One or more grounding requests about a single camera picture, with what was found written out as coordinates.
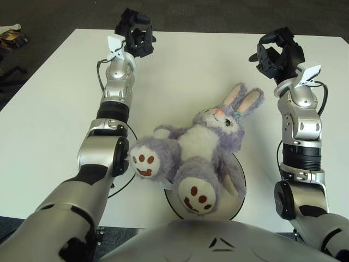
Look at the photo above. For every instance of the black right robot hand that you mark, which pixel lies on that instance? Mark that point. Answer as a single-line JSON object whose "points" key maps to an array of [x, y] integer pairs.
{"points": [[283, 60]]}

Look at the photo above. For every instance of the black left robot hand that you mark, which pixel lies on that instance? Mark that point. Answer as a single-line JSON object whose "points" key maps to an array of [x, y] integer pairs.
{"points": [[136, 41]]}

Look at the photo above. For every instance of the purple plush bunny doll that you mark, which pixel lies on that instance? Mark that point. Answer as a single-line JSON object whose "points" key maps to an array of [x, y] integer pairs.
{"points": [[199, 144]]}

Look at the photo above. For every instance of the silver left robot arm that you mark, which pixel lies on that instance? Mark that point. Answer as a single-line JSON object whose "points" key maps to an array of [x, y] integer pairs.
{"points": [[109, 109]]}

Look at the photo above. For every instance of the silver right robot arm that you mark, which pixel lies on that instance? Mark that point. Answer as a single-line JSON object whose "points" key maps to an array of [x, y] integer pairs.
{"points": [[302, 131]]}

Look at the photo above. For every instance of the white plate with black rim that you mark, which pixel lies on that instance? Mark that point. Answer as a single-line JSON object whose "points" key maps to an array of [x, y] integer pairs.
{"points": [[234, 207]]}

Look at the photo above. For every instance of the dark box with gold print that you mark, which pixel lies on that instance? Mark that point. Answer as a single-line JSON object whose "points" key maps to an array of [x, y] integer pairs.
{"points": [[13, 39]]}

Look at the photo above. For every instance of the white paper sheet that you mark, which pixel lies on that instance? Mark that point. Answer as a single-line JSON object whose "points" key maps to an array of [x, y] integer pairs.
{"points": [[8, 27]]}

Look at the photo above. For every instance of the black office chair base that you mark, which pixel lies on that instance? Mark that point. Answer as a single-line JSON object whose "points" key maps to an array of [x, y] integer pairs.
{"points": [[11, 75]]}

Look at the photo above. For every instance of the grey robot torso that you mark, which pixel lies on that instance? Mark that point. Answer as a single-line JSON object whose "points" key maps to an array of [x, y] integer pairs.
{"points": [[191, 243]]}

